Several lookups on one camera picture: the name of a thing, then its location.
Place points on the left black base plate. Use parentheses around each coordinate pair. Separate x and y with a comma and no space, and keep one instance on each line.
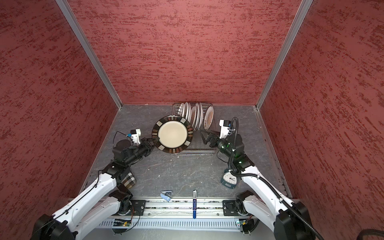
(132,208)

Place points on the rearmost brown rim plate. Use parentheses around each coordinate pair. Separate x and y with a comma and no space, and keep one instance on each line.
(209,116)

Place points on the white slotted cable duct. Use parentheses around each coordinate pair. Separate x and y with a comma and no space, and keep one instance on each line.
(225,225)

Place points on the metal wire dish rack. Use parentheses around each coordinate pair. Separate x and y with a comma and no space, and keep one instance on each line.
(197,148)

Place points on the left small circuit board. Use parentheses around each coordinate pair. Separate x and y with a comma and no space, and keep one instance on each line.
(121,226)

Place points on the small circuit board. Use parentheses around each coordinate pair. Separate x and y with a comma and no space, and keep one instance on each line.
(121,226)
(246,226)

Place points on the aluminium front rail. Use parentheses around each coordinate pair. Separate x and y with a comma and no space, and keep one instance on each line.
(182,208)

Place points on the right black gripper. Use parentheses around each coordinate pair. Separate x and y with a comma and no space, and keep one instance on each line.
(215,139)

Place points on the light blue clip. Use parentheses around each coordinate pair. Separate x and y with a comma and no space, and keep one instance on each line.
(166,195)

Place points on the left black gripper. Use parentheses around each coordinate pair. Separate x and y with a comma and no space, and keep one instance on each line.
(148,145)

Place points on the white plate in rack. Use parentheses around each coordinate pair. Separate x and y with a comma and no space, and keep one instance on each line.
(200,113)

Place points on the blue white striped plate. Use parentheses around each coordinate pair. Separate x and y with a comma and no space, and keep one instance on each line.
(181,110)

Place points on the white watermelon pattern plate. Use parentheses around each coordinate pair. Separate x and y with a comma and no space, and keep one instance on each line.
(187,111)

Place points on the plaid fabric pouch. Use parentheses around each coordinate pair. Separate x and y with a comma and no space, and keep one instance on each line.
(129,181)

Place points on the right small circuit board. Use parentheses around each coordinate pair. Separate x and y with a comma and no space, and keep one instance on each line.
(246,226)

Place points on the green alarm clock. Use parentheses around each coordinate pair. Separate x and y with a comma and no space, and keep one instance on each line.
(228,180)

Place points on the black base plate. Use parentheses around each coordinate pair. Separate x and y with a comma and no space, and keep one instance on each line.
(132,208)
(233,208)

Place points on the right aluminium corner post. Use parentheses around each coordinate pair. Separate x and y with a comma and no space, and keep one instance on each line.
(290,37)

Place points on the left aluminium corner post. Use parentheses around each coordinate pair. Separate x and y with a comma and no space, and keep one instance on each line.
(79,33)

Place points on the blue marker pen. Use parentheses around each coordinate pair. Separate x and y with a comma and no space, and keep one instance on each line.
(194,204)

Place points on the brown patterned plate in rack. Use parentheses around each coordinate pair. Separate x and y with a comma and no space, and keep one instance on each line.
(193,115)

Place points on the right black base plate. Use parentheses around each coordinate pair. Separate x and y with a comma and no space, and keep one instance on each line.
(233,208)

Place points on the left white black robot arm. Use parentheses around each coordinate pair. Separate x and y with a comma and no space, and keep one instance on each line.
(107,195)

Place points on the aluminium corner post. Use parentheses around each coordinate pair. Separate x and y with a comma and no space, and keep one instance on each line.
(79,33)
(290,37)

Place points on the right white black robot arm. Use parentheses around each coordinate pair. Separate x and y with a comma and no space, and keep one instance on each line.
(285,218)

